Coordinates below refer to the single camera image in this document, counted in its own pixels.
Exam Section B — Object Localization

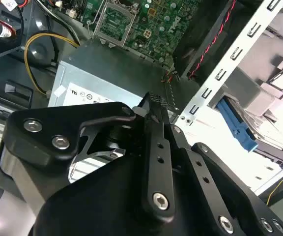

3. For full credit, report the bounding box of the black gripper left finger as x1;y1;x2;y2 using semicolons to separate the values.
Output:
0;92;177;219

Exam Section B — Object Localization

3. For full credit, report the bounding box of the hard disk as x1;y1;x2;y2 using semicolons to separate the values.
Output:
216;95;283;159

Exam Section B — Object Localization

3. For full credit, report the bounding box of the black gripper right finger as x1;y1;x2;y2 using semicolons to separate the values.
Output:
151;92;283;236

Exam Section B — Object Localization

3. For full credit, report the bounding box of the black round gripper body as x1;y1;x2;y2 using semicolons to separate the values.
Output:
32;122;217;236

